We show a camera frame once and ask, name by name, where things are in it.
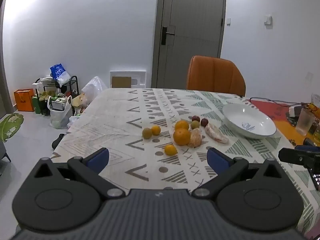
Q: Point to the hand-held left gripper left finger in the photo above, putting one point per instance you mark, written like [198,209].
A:
[100,157]

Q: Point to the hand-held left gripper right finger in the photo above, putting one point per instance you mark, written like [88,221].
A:
[217,158]

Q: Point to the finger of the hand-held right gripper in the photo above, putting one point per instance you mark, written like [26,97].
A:
[295,156]
[308,148]

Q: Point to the peeled grapefruit piece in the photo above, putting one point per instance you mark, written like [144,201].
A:
[216,133]

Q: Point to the peeled orange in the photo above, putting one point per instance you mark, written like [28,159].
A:
[195,138]

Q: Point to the red plum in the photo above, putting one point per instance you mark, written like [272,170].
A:
[195,118]
[204,122]

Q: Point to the green round fruit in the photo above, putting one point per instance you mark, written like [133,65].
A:
[147,133]
[195,124]

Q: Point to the large orange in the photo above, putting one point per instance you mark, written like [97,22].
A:
[181,137]

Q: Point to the small orange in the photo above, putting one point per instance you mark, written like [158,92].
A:
[170,150]
[156,130]

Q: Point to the medium orange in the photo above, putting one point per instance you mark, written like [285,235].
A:
[181,125]

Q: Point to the white plate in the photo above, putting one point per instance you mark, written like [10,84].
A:
[240,115]

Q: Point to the black device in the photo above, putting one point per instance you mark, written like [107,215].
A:
[310,142]

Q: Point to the frosted glass cup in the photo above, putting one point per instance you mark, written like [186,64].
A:
[303,122]

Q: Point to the black power adapter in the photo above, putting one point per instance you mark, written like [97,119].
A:
[299,111]

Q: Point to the patterned white tablecloth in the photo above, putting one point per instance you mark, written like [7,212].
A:
[112,120]

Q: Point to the white power adapter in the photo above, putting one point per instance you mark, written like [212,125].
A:
[292,110]

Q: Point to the black slipper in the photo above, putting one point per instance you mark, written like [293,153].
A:
[58,142]

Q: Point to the red and orange cloth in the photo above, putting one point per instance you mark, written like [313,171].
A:
[272,110]

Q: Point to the white plastic bag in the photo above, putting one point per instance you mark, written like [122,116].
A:
[60,117]

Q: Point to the beige paper bag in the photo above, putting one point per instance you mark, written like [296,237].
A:
[78,100]

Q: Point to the clear plastic bag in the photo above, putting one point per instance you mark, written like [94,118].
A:
[93,86]

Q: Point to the black shoe rack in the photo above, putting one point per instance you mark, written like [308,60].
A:
[74,85]

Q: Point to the brown cardboard sheet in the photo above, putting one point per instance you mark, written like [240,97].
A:
[121,82]

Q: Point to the green box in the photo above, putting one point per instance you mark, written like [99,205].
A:
[36,105]

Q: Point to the orange leather chair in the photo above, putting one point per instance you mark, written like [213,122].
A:
[215,75]

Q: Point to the white foam packaging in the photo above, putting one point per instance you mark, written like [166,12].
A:
[138,76]

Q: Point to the green rug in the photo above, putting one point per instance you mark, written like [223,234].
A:
[10,126]

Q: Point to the orange box on floor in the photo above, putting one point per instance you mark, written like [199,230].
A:
[23,100]

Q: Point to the blue plastic bag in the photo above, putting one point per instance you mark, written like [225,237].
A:
[58,71]

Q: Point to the grey furniture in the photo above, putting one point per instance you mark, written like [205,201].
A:
[2,150]

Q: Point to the grey door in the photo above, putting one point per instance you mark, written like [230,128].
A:
[195,17]

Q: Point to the white wall device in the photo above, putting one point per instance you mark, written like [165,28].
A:
[268,20]

